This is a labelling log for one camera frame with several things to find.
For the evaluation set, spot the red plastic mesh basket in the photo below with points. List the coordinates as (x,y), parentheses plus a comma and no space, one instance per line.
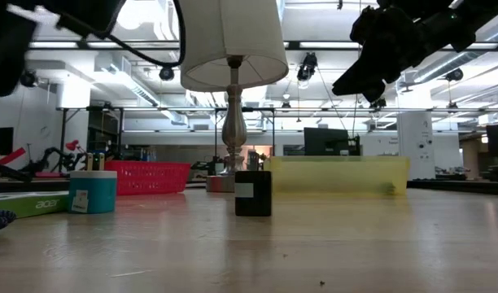
(151,175)

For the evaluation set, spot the silver lamp with white shade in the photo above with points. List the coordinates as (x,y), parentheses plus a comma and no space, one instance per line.
(232,40)

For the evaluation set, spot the green white acer box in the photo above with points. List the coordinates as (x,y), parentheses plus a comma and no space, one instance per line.
(29,203)

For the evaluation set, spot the black ceiling spotlight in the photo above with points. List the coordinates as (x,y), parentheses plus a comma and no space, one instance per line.
(167,72)
(454,75)
(32,79)

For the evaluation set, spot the red desk lamp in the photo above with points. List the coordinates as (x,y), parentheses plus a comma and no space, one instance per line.
(72,145)

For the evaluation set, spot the black overhead camera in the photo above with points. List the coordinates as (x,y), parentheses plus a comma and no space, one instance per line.
(308,65)

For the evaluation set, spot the yellow translucent plastic bin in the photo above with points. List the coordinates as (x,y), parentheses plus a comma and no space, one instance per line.
(314,177)

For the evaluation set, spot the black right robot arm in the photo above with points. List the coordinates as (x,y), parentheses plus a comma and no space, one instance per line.
(468,20)

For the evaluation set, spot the black neighbouring robot arm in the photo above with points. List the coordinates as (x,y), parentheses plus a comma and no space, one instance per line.
(53,156)

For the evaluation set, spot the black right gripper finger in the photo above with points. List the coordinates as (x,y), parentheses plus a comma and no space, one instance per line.
(377,95)
(361,81)

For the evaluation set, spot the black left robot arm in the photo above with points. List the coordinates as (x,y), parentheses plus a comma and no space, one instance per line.
(9,53)

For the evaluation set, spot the teal round container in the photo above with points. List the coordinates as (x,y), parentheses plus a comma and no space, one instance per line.
(92,191)

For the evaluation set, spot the black cube charger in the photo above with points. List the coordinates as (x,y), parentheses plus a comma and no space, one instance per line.
(257,203)

